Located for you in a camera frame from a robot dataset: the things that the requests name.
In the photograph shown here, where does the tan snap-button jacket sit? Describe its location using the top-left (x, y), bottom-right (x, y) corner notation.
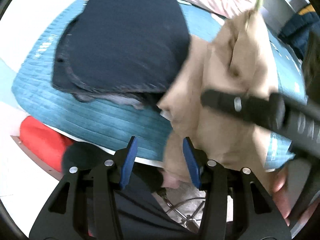
top-left (158, 9), bottom-right (278, 190)

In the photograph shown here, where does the person's right hand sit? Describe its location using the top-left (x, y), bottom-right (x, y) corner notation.
top-left (272, 167), bottom-right (292, 225)

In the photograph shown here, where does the red object under bed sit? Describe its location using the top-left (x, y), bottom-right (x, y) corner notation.
top-left (20, 116), bottom-right (74, 172)

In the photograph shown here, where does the navy and yellow puffer jacket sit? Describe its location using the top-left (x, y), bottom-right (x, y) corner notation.
top-left (278, 4), bottom-right (319, 60)

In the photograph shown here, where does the teal quilted bed cover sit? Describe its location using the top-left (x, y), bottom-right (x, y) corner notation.
top-left (11, 0), bottom-right (307, 170)

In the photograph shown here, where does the dark navy folded garment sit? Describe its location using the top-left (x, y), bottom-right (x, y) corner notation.
top-left (52, 0), bottom-right (190, 109)

